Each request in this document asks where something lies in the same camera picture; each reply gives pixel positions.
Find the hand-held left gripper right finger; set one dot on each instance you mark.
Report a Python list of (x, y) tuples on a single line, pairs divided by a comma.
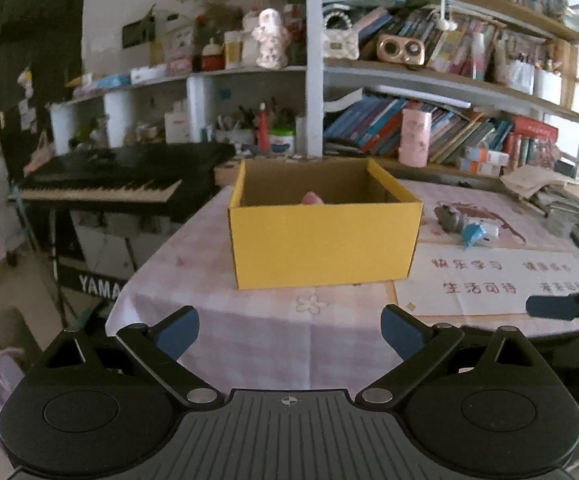
[(400, 331)]

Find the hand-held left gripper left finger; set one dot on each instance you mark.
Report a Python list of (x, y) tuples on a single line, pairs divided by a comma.
[(177, 332)]

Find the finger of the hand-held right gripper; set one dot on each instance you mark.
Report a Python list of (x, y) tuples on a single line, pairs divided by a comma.
[(547, 306)]

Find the yellow cardboard box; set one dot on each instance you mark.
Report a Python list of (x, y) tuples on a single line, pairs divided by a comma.
[(319, 245)]

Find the pink pig plush toy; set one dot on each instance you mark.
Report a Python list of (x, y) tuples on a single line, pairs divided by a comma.
[(313, 198)]

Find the desktop with pink checked cloth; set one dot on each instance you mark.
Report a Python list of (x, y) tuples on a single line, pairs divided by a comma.
[(269, 330)]

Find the white printed desk mat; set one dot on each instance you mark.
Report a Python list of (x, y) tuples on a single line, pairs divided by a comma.
[(494, 305)]

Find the white charger block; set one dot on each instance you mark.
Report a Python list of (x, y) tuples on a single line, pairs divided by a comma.
[(491, 232)]

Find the blue plastic toy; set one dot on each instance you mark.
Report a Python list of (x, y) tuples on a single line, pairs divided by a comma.
[(472, 235)]

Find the pile of papers and notebooks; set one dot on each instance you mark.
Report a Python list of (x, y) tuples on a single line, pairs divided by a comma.
[(544, 185)]

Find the orange and white carton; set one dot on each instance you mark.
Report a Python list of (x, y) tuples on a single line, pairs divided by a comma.
[(487, 155), (478, 167)]

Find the upright red books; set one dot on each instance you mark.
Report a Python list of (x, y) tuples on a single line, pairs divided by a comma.
[(518, 150)]

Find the black digital piano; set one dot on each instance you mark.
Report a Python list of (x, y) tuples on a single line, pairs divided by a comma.
[(119, 170)]

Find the thick red dictionary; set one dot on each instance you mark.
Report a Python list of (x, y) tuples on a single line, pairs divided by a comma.
[(534, 129)]

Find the pink cylindrical holder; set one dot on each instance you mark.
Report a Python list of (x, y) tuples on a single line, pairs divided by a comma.
[(414, 137)]

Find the white box red label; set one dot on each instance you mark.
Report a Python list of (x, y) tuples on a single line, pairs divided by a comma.
[(177, 127)]

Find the white cup with pens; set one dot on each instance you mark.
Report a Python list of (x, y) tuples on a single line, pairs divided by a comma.
[(232, 135)]

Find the row of colourful books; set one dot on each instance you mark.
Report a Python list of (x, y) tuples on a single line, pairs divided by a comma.
[(369, 125)]

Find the white jar green lid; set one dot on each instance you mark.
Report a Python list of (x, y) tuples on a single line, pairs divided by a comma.
[(282, 141)]

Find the white pen holder box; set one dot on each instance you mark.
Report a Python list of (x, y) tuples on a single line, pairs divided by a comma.
[(548, 87)]

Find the red slim bottle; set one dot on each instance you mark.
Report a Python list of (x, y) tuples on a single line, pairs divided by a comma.
[(263, 130)]

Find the white side shelf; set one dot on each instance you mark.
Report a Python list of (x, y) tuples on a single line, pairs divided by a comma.
[(197, 105)]

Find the clear pen holder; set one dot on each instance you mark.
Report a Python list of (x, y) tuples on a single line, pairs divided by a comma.
[(514, 77)]

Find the pastel striped bottle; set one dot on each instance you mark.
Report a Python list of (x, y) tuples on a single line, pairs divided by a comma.
[(478, 57)]

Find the white tissue box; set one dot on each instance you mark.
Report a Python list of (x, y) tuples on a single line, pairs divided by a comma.
[(148, 74)]

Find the red round bottle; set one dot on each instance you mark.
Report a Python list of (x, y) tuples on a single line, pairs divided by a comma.
[(212, 57)]

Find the rose gold speaker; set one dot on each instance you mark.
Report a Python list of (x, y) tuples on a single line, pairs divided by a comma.
[(400, 50)]

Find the white bookshelf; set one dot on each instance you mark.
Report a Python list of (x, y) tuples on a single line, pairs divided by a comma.
[(314, 60)]

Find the row of thin picture books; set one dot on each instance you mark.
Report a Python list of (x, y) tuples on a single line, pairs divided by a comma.
[(434, 40)]

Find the white floral figurine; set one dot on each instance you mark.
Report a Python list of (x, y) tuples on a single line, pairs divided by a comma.
[(270, 40)]

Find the dark green chalkboard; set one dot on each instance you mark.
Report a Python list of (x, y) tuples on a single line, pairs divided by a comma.
[(34, 60)]

